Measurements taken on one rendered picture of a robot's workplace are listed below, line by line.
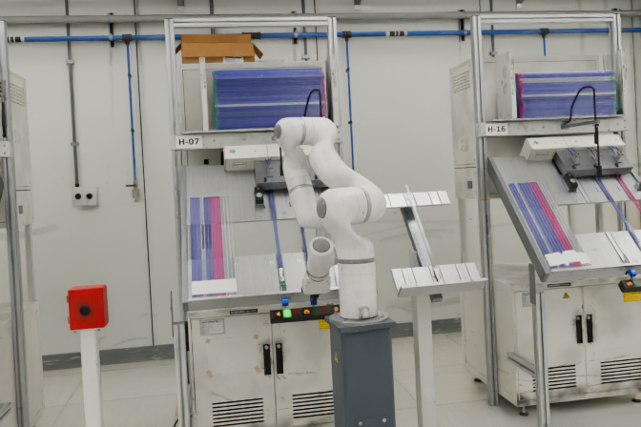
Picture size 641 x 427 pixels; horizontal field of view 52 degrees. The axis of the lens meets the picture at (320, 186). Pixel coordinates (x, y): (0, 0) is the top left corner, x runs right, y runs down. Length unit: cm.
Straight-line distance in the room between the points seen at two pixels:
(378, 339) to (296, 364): 89
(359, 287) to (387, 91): 274
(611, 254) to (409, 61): 225
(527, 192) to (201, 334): 159
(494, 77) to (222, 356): 189
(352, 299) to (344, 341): 13
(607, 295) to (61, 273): 324
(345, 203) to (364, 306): 33
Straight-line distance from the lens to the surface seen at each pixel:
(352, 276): 205
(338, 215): 199
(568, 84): 341
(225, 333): 285
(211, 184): 288
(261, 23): 307
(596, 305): 334
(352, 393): 210
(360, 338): 206
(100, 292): 266
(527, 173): 324
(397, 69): 468
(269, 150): 291
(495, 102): 344
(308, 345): 290
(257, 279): 256
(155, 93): 448
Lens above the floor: 116
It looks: 1 degrees down
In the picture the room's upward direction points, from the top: 3 degrees counter-clockwise
